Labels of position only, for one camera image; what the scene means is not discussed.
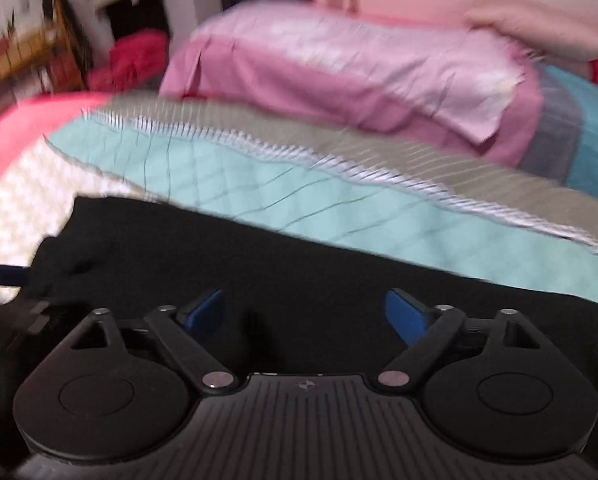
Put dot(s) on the red cloth pile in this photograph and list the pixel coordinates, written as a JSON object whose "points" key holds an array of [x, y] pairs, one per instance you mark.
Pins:
{"points": [[133, 61]]}

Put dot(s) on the pink floral pillow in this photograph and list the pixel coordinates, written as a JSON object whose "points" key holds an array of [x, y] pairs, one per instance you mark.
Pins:
{"points": [[465, 90]]}

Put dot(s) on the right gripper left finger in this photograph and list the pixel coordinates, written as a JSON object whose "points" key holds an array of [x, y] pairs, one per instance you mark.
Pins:
{"points": [[181, 333]]}

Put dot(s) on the pink bed sheet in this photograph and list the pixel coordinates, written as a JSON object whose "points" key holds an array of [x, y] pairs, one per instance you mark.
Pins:
{"points": [[25, 123]]}

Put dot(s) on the teal grey striped pillow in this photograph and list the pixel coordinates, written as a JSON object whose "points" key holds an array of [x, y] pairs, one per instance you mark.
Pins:
{"points": [[565, 144]]}

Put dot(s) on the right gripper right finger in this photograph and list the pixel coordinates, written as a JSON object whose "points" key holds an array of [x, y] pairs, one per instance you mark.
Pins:
{"points": [[426, 331]]}

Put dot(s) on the wooden shelf rack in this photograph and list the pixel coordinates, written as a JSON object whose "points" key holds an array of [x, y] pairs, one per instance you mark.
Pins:
{"points": [[47, 50]]}

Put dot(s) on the black pants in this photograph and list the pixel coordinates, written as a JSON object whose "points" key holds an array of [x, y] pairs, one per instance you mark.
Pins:
{"points": [[292, 305]]}

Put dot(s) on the chevron teal quilt bedspread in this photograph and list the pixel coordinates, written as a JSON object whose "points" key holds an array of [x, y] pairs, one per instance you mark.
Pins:
{"points": [[397, 199]]}

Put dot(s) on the peach bolster pillow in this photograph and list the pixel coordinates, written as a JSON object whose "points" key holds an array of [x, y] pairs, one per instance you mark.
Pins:
{"points": [[538, 26]]}

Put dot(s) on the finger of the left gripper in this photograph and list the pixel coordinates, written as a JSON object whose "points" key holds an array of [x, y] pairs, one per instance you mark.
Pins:
{"points": [[13, 276]]}

